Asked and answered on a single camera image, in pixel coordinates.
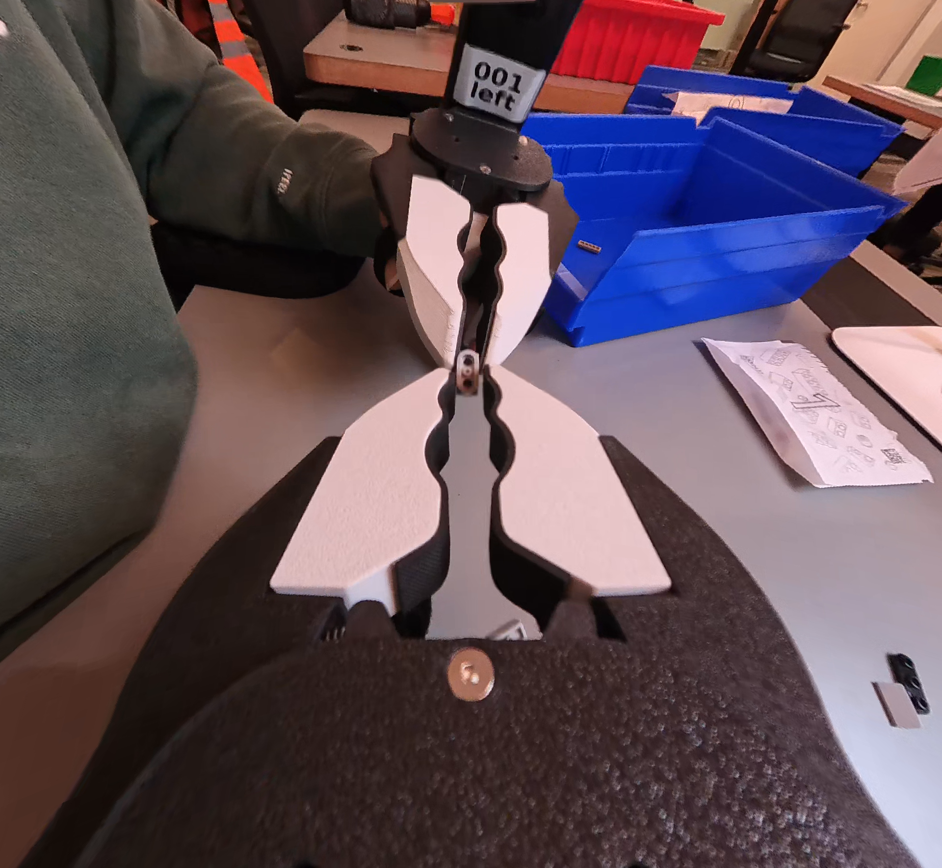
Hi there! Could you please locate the small black lego piece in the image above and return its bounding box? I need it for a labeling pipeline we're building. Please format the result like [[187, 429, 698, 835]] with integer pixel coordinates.
[[888, 651, 933, 711]]

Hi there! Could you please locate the orange traffic cone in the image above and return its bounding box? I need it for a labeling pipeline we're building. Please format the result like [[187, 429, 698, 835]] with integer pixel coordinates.
[[192, 0, 275, 105]]

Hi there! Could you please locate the red plastic bin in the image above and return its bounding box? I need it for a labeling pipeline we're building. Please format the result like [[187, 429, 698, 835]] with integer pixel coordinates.
[[552, 0, 727, 86]]

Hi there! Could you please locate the white paper sheet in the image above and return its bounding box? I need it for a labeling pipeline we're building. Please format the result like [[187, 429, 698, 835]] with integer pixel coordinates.
[[666, 90, 797, 123]]

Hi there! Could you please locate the blue plastic bin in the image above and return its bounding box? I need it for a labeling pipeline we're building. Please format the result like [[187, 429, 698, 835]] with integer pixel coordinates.
[[523, 110, 906, 351], [626, 66, 903, 180]]

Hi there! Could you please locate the wooden workbench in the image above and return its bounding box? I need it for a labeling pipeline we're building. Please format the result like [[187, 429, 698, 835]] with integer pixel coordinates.
[[302, 7, 634, 115]]

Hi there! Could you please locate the white printed paper bag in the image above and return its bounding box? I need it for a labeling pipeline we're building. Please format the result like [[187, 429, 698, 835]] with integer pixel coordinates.
[[703, 339, 934, 491]]

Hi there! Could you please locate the person's torso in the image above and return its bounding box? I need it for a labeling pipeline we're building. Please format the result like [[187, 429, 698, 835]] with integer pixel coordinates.
[[0, 0, 207, 656]]

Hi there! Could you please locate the white book stand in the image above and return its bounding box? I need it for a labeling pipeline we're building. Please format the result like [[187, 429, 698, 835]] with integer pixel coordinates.
[[832, 324, 942, 447]]

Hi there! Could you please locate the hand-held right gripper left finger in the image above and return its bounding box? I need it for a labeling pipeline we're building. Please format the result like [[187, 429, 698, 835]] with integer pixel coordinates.
[[273, 368, 454, 616]]

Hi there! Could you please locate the person's left forearm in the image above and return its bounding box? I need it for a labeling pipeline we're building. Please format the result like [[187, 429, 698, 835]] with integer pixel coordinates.
[[140, 59, 391, 263]]

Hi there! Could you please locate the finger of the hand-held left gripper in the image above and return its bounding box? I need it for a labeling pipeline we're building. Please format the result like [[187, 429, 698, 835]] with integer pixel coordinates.
[[398, 174, 479, 368], [474, 196, 563, 368]]

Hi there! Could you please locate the black chair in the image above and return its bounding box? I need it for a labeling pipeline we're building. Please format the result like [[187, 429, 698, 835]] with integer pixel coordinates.
[[214, 0, 354, 111], [736, 0, 878, 83]]

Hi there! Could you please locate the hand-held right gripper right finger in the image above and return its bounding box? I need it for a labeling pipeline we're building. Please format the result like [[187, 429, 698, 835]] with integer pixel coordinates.
[[483, 372, 674, 604]]

